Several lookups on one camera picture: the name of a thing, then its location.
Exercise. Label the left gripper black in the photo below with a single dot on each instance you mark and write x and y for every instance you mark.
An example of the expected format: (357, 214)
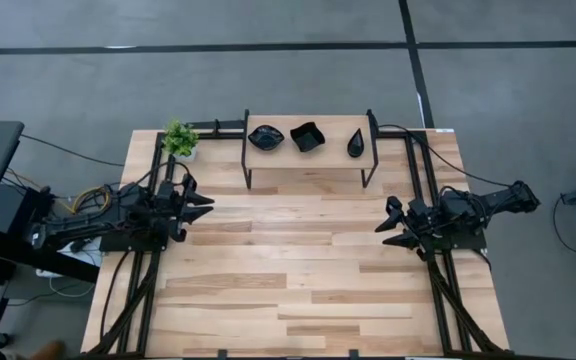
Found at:
(170, 210)

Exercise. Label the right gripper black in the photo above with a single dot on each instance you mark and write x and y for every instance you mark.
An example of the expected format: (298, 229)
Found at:
(428, 220)

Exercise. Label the black teardrop mini plate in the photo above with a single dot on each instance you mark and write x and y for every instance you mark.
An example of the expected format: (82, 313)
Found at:
(355, 145)

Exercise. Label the black leaf-shaped mini plate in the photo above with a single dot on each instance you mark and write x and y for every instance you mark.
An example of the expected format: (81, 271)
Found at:
(266, 137)

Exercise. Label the black square wavy mini plate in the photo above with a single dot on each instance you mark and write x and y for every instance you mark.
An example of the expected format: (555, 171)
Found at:
(308, 137)

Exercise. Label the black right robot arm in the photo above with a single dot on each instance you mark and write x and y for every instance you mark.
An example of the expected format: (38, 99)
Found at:
(498, 200)

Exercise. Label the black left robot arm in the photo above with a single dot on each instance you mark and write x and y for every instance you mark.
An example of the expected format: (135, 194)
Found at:
(93, 222)

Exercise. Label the green plant in white pot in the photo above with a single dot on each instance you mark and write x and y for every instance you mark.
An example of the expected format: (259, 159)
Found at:
(180, 140)

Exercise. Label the wooden shelf with black legs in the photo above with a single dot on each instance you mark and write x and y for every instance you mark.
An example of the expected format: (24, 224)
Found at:
(328, 155)

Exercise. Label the white paper sheet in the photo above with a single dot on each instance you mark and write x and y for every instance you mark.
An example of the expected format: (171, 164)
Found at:
(85, 250)

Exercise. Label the black computer tower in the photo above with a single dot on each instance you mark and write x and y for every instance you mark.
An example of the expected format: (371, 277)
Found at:
(5, 215)

